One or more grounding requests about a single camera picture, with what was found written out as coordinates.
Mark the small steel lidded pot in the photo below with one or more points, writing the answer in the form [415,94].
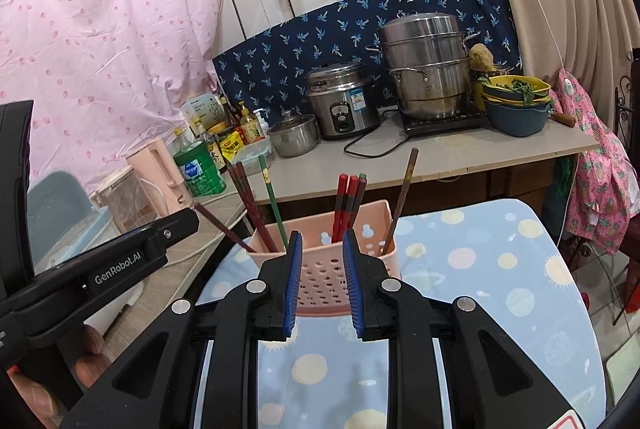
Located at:
[294,135]

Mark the black induction cooker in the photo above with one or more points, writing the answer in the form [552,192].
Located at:
[428,127]

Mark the pink perforated utensil holder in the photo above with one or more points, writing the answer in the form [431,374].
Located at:
[322,288]

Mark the person's left hand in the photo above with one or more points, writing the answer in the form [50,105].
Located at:
[48,382]

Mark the green dish soap bottle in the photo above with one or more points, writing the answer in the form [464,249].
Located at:
[197,166]

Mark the soy sauce bottle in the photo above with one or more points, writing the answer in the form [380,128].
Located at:
[215,152]

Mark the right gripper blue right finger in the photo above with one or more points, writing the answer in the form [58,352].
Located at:
[355,281]

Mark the green chopstick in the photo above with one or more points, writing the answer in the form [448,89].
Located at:
[273,200]
[358,200]

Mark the brown chopstick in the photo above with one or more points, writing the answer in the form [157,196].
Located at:
[406,182]
[222,227]

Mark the clear food container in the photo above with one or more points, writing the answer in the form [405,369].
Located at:
[249,156]

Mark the pink electric kettle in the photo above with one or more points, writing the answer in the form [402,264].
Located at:
[160,177]

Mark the navy floral cloth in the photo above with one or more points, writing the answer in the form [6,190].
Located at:
[269,70]

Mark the pink dotted curtain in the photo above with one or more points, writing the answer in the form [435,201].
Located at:
[105,76]

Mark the stacked steel steamer pot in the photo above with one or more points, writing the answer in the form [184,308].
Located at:
[427,58]

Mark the white paper box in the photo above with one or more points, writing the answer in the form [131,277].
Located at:
[205,110]

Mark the glass blender jar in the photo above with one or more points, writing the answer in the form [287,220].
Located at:
[122,193]

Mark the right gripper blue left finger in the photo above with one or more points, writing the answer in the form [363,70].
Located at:
[294,261]

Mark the yellow seasoning packet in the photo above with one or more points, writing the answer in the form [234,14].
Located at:
[231,144]

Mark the white dish rack bin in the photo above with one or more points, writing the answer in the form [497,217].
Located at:
[63,222]

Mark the pink pineapple apron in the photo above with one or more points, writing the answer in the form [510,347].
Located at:
[605,194]

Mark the dark red chopstick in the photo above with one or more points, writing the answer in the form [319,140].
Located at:
[250,208]
[256,206]

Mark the blue and yellow stacked basins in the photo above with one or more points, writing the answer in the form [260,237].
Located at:
[517,106]

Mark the silver rice cooker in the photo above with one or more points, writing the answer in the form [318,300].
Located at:
[342,97]

